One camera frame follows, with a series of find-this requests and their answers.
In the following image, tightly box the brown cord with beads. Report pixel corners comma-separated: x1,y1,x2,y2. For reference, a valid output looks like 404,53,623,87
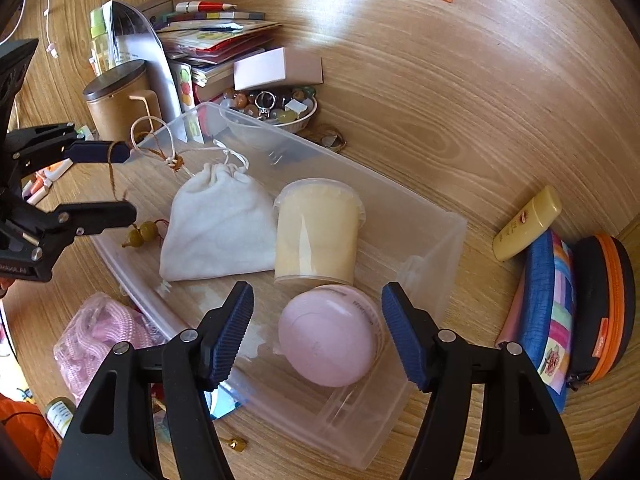
106,138,186,250

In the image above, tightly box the pink rope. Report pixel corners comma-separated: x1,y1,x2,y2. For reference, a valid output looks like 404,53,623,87
52,290,166,403

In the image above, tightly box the white drawstring pouch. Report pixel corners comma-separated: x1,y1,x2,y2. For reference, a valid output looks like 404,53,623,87
160,162,277,282

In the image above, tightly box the pink round compact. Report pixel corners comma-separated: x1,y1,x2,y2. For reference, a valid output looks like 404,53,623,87
278,284,385,388

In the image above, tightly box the cream plastic cup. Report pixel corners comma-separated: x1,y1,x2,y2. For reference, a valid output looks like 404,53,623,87
274,178,366,289

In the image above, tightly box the blue foil packet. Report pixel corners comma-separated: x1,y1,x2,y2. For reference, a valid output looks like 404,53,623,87
204,382,244,420

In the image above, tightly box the colourful blue pencil pouch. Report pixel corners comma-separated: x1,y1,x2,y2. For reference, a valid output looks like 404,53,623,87
496,230,575,412

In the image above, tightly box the white folder with papers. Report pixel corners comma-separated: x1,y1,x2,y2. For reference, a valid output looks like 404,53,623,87
101,0,182,122

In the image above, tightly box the clear plastic storage bin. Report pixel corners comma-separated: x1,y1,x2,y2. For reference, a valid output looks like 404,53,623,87
94,103,466,469

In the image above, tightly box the fruit pattern booklet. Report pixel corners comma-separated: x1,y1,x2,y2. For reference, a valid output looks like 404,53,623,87
169,61,196,112

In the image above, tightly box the black orange zip case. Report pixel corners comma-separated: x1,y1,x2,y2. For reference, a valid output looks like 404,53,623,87
567,234,636,390

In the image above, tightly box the red white marker pen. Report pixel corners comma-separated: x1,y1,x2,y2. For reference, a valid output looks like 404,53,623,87
175,0,236,13

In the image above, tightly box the stack of books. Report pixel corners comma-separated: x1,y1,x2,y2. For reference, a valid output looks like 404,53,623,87
155,12,280,105

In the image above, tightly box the yellow lotion tube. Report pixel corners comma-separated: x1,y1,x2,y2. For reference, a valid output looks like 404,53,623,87
492,185,562,261

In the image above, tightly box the white bowl of trinkets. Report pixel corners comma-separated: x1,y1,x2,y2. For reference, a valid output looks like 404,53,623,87
214,86,319,133

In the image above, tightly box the white cardboard box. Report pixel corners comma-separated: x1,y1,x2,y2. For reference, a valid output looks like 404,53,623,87
233,48,323,90

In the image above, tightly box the white charging cable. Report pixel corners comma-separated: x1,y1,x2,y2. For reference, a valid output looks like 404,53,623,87
0,0,61,60

